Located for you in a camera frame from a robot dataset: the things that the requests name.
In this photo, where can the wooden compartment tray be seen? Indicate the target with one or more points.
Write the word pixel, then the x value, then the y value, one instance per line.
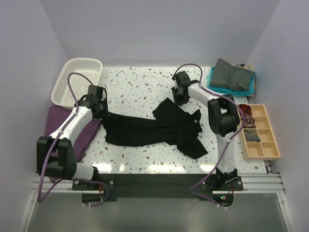
pixel 266 149

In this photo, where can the white plastic basket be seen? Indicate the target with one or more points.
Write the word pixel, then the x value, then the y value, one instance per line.
pixel 79 73

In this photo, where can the red patterned cloth in tray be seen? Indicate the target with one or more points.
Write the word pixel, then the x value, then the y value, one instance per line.
pixel 248 116

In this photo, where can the grey cloth in tray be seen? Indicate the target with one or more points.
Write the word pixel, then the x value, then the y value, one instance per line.
pixel 250 136

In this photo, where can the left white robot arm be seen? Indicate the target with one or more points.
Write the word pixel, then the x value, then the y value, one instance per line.
pixel 55 154

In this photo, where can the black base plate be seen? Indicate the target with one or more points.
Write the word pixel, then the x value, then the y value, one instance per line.
pixel 181 186

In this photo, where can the black t shirt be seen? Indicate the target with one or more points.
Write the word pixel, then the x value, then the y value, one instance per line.
pixel 171 125

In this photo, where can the purple cloth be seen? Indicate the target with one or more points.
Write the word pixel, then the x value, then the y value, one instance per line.
pixel 56 117

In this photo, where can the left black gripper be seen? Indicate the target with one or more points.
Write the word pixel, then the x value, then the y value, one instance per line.
pixel 105 114

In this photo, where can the teal folded t shirt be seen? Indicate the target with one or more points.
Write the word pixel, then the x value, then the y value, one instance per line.
pixel 248 93

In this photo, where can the grey folded t shirt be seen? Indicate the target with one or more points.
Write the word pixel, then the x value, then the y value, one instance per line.
pixel 231 77

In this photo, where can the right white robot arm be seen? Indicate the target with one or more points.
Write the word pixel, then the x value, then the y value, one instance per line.
pixel 223 119

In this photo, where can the aluminium rail frame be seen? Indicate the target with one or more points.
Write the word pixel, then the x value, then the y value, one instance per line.
pixel 253 183

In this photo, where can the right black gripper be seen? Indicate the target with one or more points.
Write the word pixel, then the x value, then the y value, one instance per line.
pixel 177 101

